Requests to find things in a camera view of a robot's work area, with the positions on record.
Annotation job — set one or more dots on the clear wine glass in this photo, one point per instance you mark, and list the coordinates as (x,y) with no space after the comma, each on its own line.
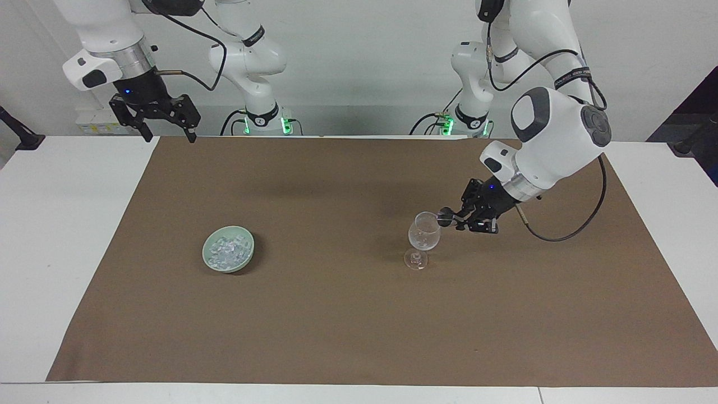
(424,235)

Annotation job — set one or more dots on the pale green bowl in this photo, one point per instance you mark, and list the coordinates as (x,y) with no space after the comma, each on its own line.
(247,259)

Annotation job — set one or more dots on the clear ice cubes pile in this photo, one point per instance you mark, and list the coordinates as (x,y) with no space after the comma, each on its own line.
(227,251)

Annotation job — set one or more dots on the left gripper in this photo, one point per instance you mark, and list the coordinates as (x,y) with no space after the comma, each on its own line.
(496,201)

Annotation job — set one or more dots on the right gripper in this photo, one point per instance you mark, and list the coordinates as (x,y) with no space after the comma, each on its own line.
(143,90)

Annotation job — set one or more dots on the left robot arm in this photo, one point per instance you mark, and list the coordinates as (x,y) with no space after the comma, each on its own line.
(561,140)

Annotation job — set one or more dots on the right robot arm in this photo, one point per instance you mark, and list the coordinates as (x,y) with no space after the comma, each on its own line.
(106,22)

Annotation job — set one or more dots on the black stand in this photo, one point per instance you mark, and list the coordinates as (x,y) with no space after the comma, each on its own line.
(687,146)
(25,139)

